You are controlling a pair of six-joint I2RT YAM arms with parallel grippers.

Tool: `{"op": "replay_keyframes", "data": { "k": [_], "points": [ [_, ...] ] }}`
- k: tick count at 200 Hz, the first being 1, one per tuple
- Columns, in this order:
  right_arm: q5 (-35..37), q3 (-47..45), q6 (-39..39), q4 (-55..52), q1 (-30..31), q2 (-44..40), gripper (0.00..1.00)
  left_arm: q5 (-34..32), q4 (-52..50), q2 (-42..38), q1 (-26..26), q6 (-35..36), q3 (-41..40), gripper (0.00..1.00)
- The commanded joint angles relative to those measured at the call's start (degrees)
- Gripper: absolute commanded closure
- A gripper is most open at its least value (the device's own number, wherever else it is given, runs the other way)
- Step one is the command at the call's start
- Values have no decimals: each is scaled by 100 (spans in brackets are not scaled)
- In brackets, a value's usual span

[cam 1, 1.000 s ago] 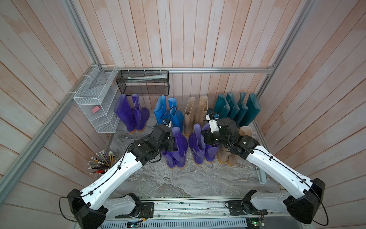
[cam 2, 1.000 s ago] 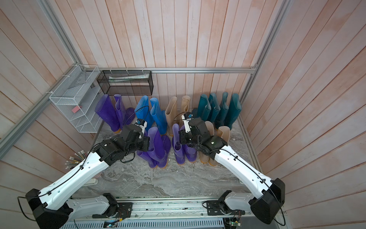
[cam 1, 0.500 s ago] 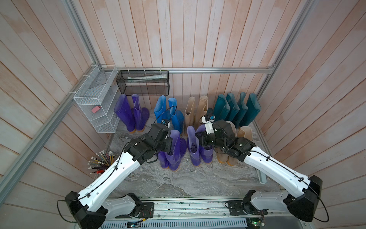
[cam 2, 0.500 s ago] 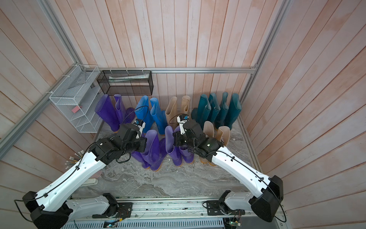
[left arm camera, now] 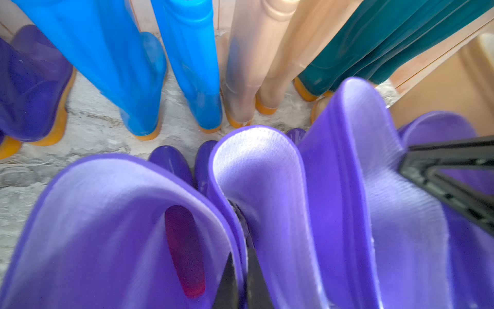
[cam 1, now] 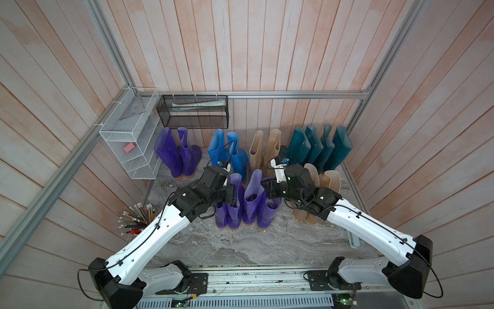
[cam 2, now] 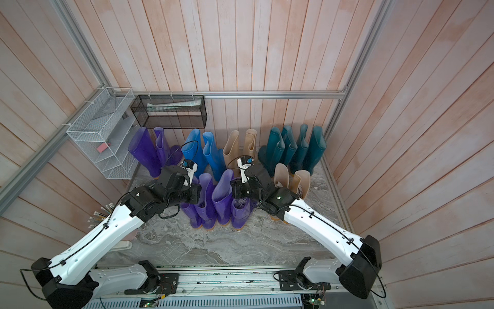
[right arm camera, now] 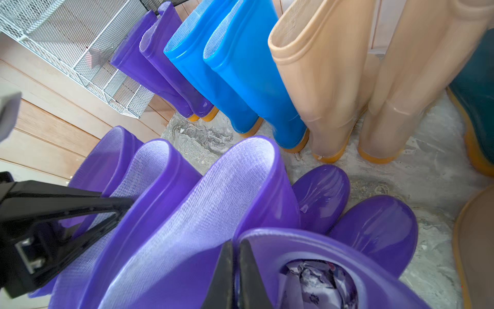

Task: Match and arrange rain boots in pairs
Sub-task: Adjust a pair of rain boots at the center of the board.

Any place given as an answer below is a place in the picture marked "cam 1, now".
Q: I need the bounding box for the large blue boot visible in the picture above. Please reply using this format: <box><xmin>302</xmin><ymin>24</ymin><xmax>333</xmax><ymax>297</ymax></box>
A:
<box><xmin>227</xmin><ymin>132</ymin><xmax>248</xmax><ymax>181</ymax></box>

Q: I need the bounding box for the lilac purple boot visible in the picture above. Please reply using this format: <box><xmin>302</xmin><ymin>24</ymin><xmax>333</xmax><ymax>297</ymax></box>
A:
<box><xmin>215</xmin><ymin>203</ymin><xmax>228</xmax><ymax>229</ymax></box>
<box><xmin>243</xmin><ymin>169</ymin><xmax>266</xmax><ymax>225</ymax></box>

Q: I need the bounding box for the vented grille strip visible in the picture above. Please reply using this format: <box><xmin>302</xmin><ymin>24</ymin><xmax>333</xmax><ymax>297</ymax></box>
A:
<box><xmin>137</xmin><ymin>294</ymin><xmax>334</xmax><ymax>308</ymax></box>

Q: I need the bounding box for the small blue boot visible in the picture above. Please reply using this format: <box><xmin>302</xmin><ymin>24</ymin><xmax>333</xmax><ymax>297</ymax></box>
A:
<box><xmin>208</xmin><ymin>129</ymin><xmax>231</xmax><ymax>166</ymax></box>

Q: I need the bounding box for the pencil bundle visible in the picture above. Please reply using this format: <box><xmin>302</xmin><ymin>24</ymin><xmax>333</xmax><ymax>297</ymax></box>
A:
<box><xmin>118</xmin><ymin>203</ymin><xmax>157</xmax><ymax>236</ymax></box>

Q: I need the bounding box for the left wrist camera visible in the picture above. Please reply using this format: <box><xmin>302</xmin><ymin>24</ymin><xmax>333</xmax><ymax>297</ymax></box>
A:
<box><xmin>217</xmin><ymin>160</ymin><xmax>232</xmax><ymax>173</ymax></box>

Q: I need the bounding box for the white wire wall shelf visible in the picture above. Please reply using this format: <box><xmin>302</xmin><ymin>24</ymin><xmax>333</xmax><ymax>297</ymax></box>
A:
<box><xmin>99</xmin><ymin>87</ymin><xmax>163</xmax><ymax>180</ymax></box>

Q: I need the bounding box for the black mesh wall basket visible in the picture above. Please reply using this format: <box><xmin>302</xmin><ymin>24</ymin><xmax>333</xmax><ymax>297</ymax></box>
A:
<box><xmin>156</xmin><ymin>94</ymin><xmax>230</xmax><ymax>130</ymax></box>

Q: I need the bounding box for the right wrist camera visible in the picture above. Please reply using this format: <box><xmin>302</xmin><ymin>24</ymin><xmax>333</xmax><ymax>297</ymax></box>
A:
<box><xmin>268</xmin><ymin>155</ymin><xmax>289</xmax><ymax>183</ymax></box>

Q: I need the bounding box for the large purple boot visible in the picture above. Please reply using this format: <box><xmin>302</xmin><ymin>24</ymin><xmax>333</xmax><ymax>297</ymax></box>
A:
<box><xmin>257</xmin><ymin>177</ymin><xmax>282</xmax><ymax>229</ymax></box>

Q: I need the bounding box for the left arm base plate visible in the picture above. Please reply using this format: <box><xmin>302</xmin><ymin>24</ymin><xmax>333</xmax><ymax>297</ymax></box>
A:
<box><xmin>171</xmin><ymin>273</ymin><xmax>208</xmax><ymax>296</ymax></box>

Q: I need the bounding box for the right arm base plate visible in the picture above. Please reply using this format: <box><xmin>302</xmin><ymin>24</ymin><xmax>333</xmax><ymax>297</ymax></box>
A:
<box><xmin>303</xmin><ymin>270</ymin><xmax>361</xmax><ymax>291</ymax></box>

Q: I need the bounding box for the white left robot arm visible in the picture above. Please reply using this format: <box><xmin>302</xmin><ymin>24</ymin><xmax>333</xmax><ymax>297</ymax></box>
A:
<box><xmin>87</xmin><ymin>160</ymin><xmax>234</xmax><ymax>308</ymax></box>

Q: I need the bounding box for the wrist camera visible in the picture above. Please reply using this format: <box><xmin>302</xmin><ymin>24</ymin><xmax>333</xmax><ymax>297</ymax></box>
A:
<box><xmin>217</xmin><ymin>160</ymin><xmax>232</xmax><ymax>173</ymax></box>
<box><xmin>268</xmin><ymin>155</ymin><xmax>289</xmax><ymax>183</ymax></box>

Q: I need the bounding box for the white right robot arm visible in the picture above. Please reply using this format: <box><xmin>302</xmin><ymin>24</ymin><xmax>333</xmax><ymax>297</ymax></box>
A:
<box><xmin>264</xmin><ymin>158</ymin><xmax>433</xmax><ymax>299</ymax></box>

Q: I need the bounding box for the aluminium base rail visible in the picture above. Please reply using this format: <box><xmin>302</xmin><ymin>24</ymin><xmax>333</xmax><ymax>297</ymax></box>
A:
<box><xmin>97</xmin><ymin>264</ymin><xmax>418</xmax><ymax>300</ymax></box>

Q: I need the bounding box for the large beige boot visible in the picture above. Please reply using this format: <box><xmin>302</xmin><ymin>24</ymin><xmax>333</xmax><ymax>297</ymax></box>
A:
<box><xmin>306</xmin><ymin>170</ymin><xmax>341</xmax><ymax>225</ymax></box>

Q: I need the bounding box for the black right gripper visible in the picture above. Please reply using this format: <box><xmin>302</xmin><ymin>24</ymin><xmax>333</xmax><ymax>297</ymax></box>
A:
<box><xmin>260</xmin><ymin>178</ymin><xmax>306</xmax><ymax>208</ymax></box>

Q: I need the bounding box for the pink eraser block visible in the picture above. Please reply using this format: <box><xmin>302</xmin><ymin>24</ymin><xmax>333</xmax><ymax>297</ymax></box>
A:
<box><xmin>123</xmin><ymin>142</ymin><xmax>136</xmax><ymax>153</ymax></box>

